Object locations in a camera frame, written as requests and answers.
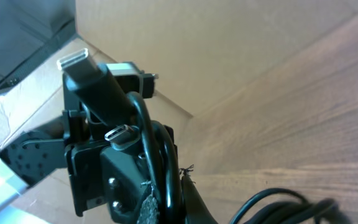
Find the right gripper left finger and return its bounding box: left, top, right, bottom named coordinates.
left=136, top=184, right=160, bottom=224

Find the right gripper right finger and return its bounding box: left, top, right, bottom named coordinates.
left=179, top=165, right=217, bottom=224

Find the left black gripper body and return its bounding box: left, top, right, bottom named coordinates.
left=62, top=62, right=177, bottom=224

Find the black USB-C cable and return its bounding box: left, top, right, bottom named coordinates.
left=56, top=47, right=186, bottom=224

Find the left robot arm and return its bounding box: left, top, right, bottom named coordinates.
left=0, top=59, right=183, bottom=223

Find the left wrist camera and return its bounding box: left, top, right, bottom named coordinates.
left=106, top=62, right=159, bottom=99

